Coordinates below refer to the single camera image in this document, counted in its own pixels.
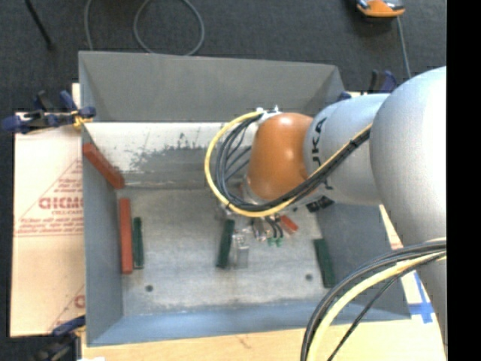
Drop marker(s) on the red-brown flat block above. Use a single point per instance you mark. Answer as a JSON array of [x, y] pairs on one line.
[[103, 165], [289, 223], [126, 235]]

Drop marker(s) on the dark green flat block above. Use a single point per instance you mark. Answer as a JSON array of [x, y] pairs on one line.
[[225, 243], [324, 263], [138, 243]]

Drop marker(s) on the brown cardboard board red print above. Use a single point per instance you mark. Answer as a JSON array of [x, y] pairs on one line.
[[47, 261]]

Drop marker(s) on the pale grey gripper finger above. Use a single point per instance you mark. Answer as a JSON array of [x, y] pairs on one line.
[[242, 258], [238, 240]]

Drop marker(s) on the grey metal bin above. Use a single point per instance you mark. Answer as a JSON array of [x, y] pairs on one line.
[[180, 254]]

